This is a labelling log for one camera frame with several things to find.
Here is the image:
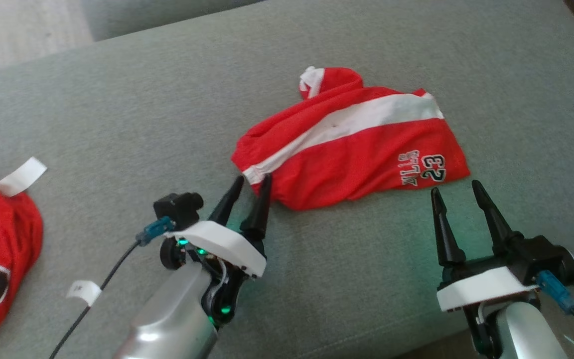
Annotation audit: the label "blue cable connector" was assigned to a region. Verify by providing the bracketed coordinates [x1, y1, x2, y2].
[536, 270, 574, 315]
[136, 215, 176, 247]

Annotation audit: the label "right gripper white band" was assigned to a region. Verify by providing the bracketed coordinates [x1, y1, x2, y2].
[430, 179, 541, 359]

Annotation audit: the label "left blue cable connector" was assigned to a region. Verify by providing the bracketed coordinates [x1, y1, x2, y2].
[136, 215, 176, 247]

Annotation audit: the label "white paper tag strip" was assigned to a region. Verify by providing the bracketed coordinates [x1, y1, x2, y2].
[0, 157, 48, 197]

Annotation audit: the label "right blue cable connector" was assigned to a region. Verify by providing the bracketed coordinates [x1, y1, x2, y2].
[536, 270, 574, 315]

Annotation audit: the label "grey-green fabric sofa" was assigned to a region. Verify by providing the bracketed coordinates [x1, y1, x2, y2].
[0, 0, 574, 359]

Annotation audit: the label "left thin black cable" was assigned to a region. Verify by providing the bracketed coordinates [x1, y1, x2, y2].
[48, 240, 141, 359]

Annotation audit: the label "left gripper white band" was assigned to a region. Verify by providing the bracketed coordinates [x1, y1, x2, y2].
[159, 173, 273, 328]

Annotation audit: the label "red Bulls 23 shorts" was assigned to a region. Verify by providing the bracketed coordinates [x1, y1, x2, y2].
[231, 66, 471, 211]

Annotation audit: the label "small white paper label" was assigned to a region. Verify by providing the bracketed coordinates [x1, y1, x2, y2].
[66, 280, 102, 307]

